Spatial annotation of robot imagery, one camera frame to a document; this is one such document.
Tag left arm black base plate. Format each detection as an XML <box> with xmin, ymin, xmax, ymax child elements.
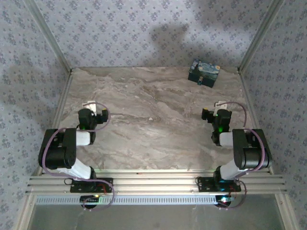
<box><xmin>70</xmin><ymin>177</ymin><xmax>114</xmax><ymax>194</ymax></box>

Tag right controller board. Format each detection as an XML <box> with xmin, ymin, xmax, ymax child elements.
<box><xmin>215</xmin><ymin>195</ymin><xmax>235</xmax><ymax>208</ymax></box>

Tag controller board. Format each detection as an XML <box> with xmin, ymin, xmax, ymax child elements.
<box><xmin>80</xmin><ymin>195</ymin><xmax>100</xmax><ymax>208</ymax></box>
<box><xmin>215</xmin><ymin>195</ymin><xmax>235</xmax><ymax>208</ymax></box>

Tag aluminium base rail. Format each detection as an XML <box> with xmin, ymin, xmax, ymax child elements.
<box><xmin>25</xmin><ymin>169</ymin><xmax>287</xmax><ymax>195</ymax></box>

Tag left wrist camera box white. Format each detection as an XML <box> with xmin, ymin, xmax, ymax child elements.
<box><xmin>82</xmin><ymin>100</ymin><xmax>98</xmax><ymax>114</ymax></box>

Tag starry night print box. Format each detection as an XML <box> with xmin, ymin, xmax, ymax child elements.
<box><xmin>188</xmin><ymin>58</ymin><xmax>222</xmax><ymax>88</ymax></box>

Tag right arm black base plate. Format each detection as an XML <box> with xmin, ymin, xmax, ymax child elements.
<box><xmin>196</xmin><ymin>176</ymin><xmax>242</xmax><ymax>193</ymax></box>

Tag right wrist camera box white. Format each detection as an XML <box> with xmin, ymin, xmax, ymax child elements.
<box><xmin>214</xmin><ymin>101</ymin><xmax>229</xmax><ymax>112</ymax></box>

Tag aluminium corner post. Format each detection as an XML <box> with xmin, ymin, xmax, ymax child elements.
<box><xmin>237</xmin><ymin>0</ymin><xmax>286</xmax><ymax>73</ymax></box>
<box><xmin>23</xmin><ymin>0</ymin><xmax>73</xmax><ymax>73</ymax></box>

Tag aluminium side rail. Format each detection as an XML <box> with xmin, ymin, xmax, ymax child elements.
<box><xmin>237</xmin><ymin>69</ymin><xmax>274</xmax><ymax>173</ymax></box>
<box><xmin>35</xmin><ymin>70</ymin><xmax>74</xmax><ymax>173</ymax></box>

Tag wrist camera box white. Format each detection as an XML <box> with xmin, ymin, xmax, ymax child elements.
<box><xmin>214</xmin><ymin>101</ymin><xmax>229</xmax><ymax>112</ymax></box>
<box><xmin>82</xmin><ymin>100</ymin><xmax>98</xmax><ymax>114</ymax></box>

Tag slotted grey cable duct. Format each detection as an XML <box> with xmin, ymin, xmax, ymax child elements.
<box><xmin>35</xmin><ymin>194</ymin><xmax>223</xmax><ymax>206</ymax></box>

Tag left controller board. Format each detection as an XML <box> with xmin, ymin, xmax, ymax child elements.
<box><xmin>80</xmin><ymin>195</ymin><xmax>100</xmax><ymax>208</ymax></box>

